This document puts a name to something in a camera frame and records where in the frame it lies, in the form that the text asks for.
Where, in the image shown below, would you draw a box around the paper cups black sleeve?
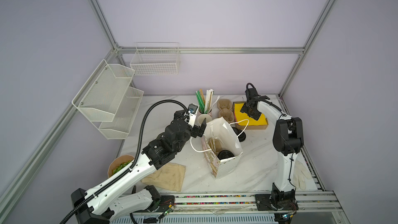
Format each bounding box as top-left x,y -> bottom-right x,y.
197,114 -> 212,125

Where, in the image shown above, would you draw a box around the pulp two-cup carrier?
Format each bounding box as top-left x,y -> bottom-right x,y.
208,138 -> 222,155

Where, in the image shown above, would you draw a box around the cartoon animal paper gift bag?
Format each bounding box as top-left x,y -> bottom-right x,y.
197,118 -> 246,179

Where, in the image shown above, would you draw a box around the black plastic cup lids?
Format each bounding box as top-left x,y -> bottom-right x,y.
234,129 -> 246,143

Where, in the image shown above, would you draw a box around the green paper cup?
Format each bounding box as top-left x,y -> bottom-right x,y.
217,150 -> 234,160

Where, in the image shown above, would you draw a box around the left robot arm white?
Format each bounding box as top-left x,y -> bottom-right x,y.
62,118 -> 207,224

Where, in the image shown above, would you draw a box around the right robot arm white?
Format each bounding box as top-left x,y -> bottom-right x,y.
240,83 -> 304,210

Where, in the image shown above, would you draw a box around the cardboard box yellow napkins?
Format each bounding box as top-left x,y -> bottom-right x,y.
233,102 -> 268,130

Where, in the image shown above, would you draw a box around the stacked pulp cup carriers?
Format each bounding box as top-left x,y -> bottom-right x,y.
217,99 -> 235,123

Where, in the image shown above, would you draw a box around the green wrapped straw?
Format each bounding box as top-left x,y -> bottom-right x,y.
195,90 -> 207,114

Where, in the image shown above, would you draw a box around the beige work glove left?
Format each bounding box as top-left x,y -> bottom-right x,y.
141,163 -> 186,192

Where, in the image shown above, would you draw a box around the white mesh shelf lower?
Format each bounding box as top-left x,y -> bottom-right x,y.
99,87 -> 144,140

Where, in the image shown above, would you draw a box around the white mesh shelf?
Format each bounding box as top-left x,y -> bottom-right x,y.
72,60 -> 135,122
99,87 -> 144,140

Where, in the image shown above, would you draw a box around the kraft bowl with green plant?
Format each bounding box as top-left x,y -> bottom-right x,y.
107,155 -> 134,178

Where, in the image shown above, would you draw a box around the white mesh shelf upper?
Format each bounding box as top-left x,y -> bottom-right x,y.
72,60 -> 135,122

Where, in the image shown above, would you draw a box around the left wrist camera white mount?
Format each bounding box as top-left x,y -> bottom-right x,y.
188,103 -> 199,127

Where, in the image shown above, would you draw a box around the white wire basket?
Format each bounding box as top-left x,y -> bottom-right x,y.
130,42 -> 180,76

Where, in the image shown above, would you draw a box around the black corrugated cable left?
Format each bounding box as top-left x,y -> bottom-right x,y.
58,99 -> 189,224

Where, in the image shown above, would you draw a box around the aluminium frame profiles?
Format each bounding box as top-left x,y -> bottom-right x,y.
1,0 -> 334,198

